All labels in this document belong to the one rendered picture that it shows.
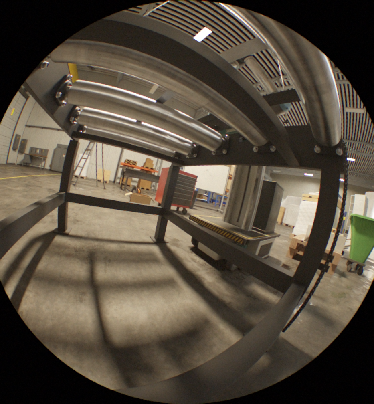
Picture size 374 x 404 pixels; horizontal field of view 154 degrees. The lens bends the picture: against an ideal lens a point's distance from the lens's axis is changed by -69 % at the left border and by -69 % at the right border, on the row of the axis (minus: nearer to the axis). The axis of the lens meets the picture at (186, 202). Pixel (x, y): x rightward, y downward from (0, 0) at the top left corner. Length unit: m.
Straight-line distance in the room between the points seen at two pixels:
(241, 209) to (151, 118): 1.15
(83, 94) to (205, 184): 5.26
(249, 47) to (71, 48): 0.42
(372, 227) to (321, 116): 2.48
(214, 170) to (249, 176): 4.30
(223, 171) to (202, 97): 5.47
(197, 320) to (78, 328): 0.50
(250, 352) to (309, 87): 0.47
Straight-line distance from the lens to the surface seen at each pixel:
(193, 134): 0.70
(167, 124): 0.65
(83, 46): 0.42
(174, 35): 0.25
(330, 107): 0.40
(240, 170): 1.49
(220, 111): 0.46
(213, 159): 0.90
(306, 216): 3.99
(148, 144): 1.20
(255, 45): 0.42
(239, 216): 1.43
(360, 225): 2.73
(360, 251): 2.84
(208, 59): 0.25
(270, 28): 0.28
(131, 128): 0.89
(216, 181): 5.68
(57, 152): 10.92
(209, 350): 0.63
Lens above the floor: 0.54
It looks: 4 degrees down
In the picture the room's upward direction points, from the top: 13 degrees clockwise
